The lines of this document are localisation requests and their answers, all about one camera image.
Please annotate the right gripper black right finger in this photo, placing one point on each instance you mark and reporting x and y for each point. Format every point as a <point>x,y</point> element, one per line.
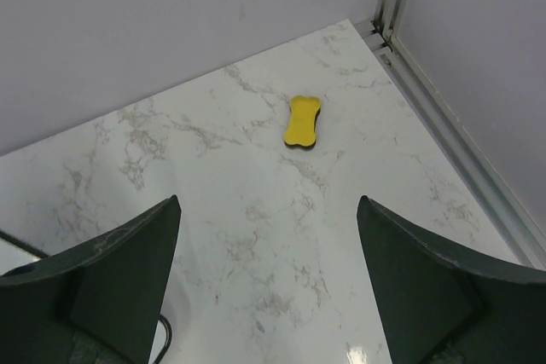
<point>441,302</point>

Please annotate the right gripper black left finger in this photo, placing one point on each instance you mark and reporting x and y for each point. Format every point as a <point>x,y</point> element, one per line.
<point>97,302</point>

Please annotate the yellow bone-shaped eraser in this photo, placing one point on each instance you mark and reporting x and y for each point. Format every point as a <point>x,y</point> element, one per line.
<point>301,130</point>

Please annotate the aluminium frame right post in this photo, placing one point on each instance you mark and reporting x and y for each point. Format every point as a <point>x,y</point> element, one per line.
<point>382,34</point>

